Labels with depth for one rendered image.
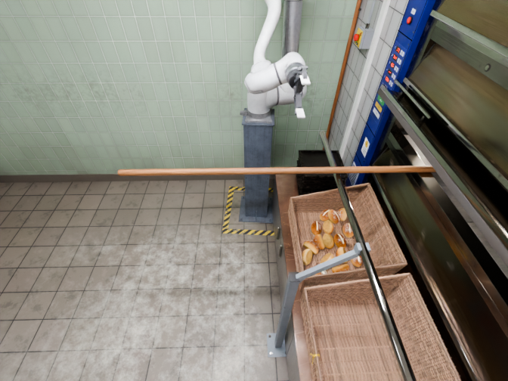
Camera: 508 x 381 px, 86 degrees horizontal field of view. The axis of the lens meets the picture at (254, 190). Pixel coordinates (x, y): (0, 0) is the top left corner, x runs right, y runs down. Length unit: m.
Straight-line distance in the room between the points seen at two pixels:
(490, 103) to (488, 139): 0.12
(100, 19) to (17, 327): 2.16
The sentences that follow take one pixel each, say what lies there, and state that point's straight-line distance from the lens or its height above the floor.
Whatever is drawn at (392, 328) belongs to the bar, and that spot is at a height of 1.17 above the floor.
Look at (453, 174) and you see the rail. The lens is 1.02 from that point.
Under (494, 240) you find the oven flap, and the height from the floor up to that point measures 1.42.
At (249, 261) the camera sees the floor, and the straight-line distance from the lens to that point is 2.29.
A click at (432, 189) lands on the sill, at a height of 1.18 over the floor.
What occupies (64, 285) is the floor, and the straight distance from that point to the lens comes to 2.61.
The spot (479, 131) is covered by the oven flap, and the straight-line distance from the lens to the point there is 1.16.
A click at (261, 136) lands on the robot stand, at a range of 1.93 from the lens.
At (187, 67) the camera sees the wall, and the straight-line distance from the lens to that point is 2.31.
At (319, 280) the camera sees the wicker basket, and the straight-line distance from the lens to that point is 1.47.
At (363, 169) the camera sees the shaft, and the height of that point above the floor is 1.20.
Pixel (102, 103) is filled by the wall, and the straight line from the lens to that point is 2.67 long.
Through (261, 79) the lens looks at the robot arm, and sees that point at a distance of 1.35.
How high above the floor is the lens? 1.99
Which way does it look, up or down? 46 degrees down
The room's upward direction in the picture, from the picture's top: 1 degrees clockwise
